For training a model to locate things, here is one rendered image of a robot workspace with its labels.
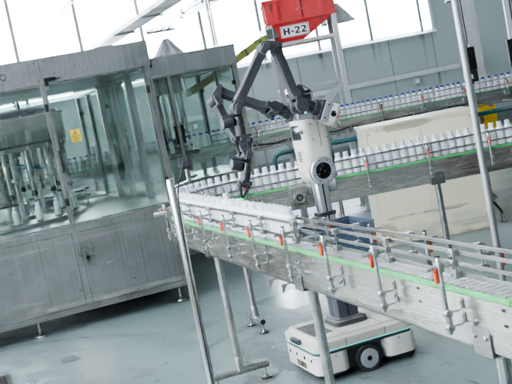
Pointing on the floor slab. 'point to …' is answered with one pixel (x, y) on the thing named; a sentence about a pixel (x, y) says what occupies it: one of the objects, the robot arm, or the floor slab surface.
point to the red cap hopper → (305, 18)
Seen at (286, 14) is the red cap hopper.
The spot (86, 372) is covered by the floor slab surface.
